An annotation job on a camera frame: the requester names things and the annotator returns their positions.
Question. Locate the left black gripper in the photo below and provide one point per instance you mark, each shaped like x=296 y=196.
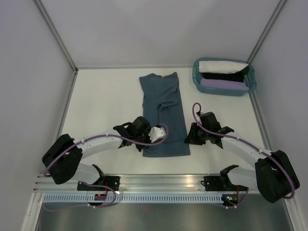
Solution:
x=141 y=147

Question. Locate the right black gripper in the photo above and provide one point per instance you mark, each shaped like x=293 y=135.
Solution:
x=191 y=138

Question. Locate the blue-grey t shirt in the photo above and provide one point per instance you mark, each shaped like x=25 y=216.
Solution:
x=162 y=104

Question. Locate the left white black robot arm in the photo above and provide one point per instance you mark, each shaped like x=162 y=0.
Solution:
x=63 y=159

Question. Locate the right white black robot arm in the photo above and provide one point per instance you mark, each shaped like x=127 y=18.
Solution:
x=271 y=173

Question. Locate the purple rolled t shirt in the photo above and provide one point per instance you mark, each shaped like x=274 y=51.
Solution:
x=223 y=84

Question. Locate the teal plastic basket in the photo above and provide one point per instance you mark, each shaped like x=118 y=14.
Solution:
x=249 y=79

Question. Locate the white rolled t shirt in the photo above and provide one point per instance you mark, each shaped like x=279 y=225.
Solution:
x=222 y=67

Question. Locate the black rolled t shirt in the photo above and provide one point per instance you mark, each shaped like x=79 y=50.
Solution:
x=235 y=77

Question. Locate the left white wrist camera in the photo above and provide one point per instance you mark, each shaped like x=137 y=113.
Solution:
x=157 y=134

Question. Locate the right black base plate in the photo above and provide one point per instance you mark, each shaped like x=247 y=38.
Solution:
x=214 y=184

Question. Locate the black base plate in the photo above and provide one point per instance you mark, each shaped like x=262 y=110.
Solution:
x=112 y=182
x=214 y=184

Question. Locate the aluminium front rail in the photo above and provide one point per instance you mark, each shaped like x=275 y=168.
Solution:
x=134 y=183

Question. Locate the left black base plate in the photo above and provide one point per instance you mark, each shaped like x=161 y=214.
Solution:
x=112 y=182

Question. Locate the light blue cable duct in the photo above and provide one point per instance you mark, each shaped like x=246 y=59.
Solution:
x=133 y=198

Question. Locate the right aluminium frame post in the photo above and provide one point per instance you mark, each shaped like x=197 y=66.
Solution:
x=267 y=29

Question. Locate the aluminium frame post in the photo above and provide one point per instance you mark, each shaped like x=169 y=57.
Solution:
x=267 y=29
x=51 y=27

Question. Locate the left aluminium frame post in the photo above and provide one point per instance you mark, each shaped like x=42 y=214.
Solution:
x=51 y=27

